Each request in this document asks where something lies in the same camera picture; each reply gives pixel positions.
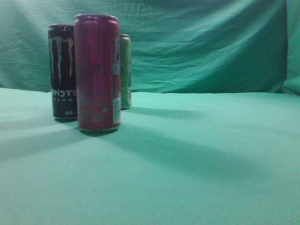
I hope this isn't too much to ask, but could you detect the green drink can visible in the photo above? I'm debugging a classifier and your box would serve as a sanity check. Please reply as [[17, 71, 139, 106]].
[[120, 34, 132, 110]]

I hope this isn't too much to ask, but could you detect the pink drink can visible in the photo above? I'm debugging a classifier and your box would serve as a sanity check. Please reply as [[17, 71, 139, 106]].
[[74, 14, 121, 132]]

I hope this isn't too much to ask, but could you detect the green cloth backdrop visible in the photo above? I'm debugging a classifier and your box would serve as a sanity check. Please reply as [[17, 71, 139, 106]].
[[0, 0, 300, 93]]

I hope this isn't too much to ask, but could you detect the green table cloth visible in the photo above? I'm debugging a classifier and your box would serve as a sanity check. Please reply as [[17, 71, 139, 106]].
[[0, 89, 300, 225]]

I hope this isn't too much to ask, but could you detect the black Monster energy can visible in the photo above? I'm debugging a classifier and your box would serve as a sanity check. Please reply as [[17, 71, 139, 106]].
[[48, 24, 77, 121]]

